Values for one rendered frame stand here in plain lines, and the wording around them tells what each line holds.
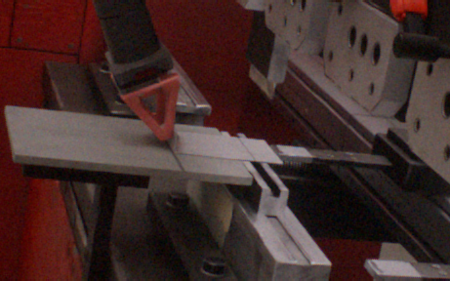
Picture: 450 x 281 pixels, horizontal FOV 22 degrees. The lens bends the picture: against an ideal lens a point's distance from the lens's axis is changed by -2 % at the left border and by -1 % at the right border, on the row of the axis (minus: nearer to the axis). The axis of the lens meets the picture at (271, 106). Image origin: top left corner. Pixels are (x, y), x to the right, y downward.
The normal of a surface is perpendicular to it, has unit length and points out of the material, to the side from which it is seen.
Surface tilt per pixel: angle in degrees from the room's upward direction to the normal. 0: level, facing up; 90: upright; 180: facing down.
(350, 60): 90
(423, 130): 90
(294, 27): 90
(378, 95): 90
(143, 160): 0
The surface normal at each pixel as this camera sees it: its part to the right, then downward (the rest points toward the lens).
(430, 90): -0.95, -0.11
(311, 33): 0.26, 0.29
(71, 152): 0.18, -0.95
